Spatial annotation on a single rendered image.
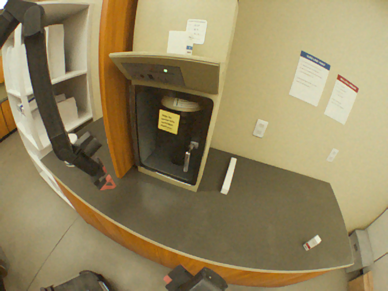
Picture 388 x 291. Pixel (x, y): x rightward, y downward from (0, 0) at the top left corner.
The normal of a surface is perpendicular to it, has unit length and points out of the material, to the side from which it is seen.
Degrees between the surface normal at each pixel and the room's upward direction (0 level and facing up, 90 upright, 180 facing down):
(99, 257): 0
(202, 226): 0
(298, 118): 90
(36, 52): 93
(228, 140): 90
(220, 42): 90
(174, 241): 0
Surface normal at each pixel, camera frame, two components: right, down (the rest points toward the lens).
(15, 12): 0.72, 0.48
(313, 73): -0.29, 0.52
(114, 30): 0.95, 0.28
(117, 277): 0.14, -0.80
